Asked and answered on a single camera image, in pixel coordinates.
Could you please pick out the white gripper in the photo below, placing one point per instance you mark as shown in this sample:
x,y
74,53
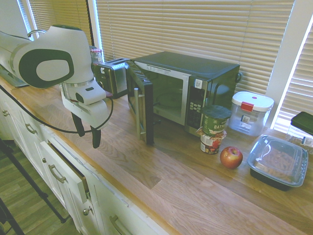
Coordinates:
x,y
91,110

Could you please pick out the beige blind behind arm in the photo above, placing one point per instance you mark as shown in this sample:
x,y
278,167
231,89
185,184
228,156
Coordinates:
x,y
61,14

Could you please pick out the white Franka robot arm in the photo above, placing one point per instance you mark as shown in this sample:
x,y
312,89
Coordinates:
x,y
46,66

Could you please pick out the black stainless microwave body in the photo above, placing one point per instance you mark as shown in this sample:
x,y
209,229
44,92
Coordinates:
x,y
185,85

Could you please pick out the stainless steel toaster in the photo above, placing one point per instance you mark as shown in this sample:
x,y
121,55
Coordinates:
x,y
112,78

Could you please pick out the glass jar with red lid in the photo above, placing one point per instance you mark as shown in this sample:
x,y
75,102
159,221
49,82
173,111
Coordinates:
x,y
96,55

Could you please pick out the round metal cabinet knob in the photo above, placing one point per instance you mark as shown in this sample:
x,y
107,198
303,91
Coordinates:
x,y
87,211

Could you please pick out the black tripod stand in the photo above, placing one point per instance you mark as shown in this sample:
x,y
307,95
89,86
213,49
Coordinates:
x,y
29,186

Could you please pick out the white cabinet door lower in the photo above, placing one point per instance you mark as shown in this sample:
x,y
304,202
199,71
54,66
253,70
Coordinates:
x,y
107,215

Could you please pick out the curved metal faucet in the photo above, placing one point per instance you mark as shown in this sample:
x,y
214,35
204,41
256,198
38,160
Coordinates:
x,y
34,33

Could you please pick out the red white oatmeal cup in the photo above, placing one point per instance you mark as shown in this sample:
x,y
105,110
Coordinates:
x,y
212,143

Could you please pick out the green oatmeal cup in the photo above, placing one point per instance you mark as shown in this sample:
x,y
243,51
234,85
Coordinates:
x,y
215,120

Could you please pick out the large beige window blind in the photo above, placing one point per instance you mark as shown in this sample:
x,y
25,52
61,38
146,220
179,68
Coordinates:
x,y
190,36

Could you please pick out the red apple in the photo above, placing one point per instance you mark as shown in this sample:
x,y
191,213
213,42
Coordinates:
x,y
231,157

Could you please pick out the clear container with red latch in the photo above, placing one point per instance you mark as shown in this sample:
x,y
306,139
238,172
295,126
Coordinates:
x,y
250,112

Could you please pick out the black takeout container clear lid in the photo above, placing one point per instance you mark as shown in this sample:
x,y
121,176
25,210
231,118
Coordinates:
x,y
277,161

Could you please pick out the narrow beige window blind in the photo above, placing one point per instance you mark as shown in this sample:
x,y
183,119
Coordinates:
x,y
297,90

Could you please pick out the clear container with dark lid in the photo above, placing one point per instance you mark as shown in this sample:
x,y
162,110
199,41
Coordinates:
x,y
302,127

